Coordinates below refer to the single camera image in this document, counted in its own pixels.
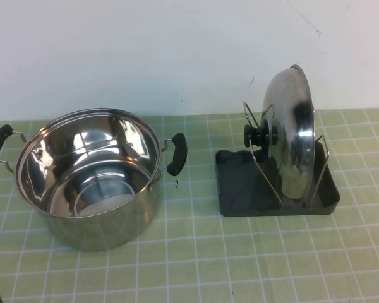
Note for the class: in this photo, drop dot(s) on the green checked table mat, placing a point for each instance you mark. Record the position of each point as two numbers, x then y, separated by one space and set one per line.
208 268

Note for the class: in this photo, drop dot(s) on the steel pot lid black knob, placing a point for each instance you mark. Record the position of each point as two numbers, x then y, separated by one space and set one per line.
290 142

